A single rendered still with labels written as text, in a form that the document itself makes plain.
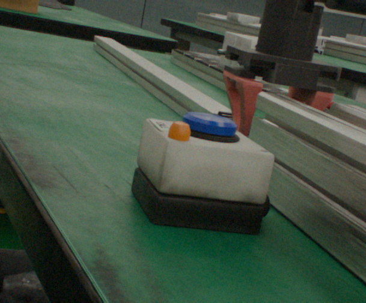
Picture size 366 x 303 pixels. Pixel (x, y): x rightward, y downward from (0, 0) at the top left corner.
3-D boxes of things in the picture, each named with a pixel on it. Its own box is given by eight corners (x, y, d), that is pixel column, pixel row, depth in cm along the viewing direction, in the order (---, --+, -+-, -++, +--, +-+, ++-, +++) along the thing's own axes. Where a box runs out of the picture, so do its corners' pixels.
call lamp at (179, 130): (165, 134, 52) (168, 117, 52) (186, 137, 53) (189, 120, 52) (170, 139, 51) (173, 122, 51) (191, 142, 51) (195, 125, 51)
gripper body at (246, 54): (339, 86, 75) (359, 10, 74) (242, 71, 72) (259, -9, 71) (312, 76, 81) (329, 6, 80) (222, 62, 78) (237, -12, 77)
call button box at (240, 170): (129, 191, 59) (143, 112, 58) (244, 204, 62) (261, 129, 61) (151, 225, 52) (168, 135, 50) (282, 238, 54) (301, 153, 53)
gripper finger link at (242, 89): (295, 163, 76) (317, 70, 74) (228, 154, 74) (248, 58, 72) (270, 146, 82) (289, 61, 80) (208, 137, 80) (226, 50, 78)
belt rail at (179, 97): (92, 48, 180) (94, 35, 179) (109, 51, 181) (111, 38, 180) (208, 137, 90) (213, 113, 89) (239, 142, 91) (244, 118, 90)
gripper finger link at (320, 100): (318, 166, 77) (341, 73, 75) (252, 157, 74) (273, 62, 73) (292, 149, 83) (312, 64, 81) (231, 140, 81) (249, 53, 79)
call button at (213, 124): (173, 133, 57) (178, 107, 56) (222, 140, 58) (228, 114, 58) (186, 145, 53) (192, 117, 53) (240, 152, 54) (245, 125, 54)
